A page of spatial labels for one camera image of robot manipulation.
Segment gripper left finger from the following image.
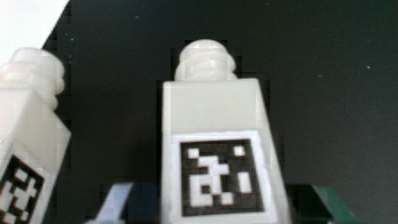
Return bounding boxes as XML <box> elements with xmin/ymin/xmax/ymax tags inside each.
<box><xmin>83</xmin><ymin>182</ymin><xmax>159</xmax><ymax>224</ymax></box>

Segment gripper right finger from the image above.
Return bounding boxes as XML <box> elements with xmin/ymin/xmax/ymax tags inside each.
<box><xmin>286</xmin><ymin>184</ymin><xmax>367</xmax><ymax>224</ymax></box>

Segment white table leg with tag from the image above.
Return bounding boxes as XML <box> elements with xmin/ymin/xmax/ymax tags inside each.
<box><xmin>159</xmin><ymin>40</ymin><xmax>291</xmax><ymax>224</ymax></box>

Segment white square table top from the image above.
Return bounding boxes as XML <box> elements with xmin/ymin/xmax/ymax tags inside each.
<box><xmin>0</xmin><ymin>0</ymin><xmax>69</xmax><ymax>65</ymax></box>

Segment white table leg behind gripper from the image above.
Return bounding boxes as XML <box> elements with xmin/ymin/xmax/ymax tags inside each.
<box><xmin>0</xmin><ymin>48</ymin><xmax>71</xmax><ymax>224</ymax></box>

